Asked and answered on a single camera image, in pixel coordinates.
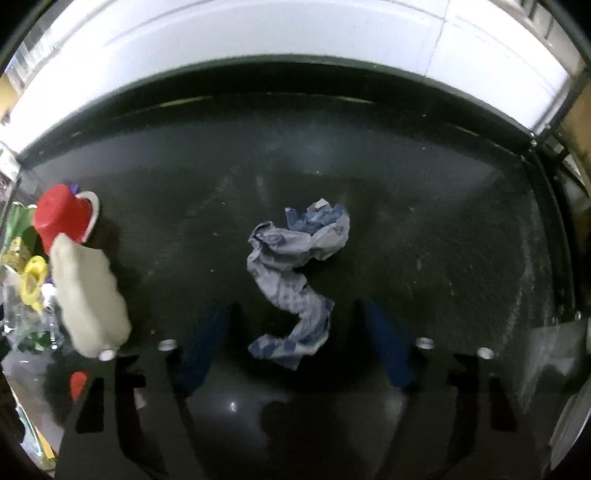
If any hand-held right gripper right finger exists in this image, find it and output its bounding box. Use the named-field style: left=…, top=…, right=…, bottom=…
left=362, top=298, right=546, bottom=480

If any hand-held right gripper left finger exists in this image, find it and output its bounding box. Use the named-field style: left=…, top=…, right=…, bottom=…
left=55, top=302, right=232, bottom=480

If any blue white wrapper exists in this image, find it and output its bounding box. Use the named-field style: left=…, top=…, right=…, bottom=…
left=247, top=198, right=350, bottom=371

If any clear plastic cup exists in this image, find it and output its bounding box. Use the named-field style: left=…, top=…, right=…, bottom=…
left=2, top=277, right=65, bottom=352

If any yellow plastic spool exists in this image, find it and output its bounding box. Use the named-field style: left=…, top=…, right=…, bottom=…
left=18, top=256, right=49, bottom=311

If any small red cap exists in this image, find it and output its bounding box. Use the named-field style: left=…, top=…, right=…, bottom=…
left=69, top=370, right=89, bottom=401

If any red paper cup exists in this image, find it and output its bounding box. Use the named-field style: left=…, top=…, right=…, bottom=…
left=33, top=184, right=101, bottom=254

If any green packet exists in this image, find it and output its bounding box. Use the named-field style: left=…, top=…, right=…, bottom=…
left=8, top=203, right=38, bottom=268

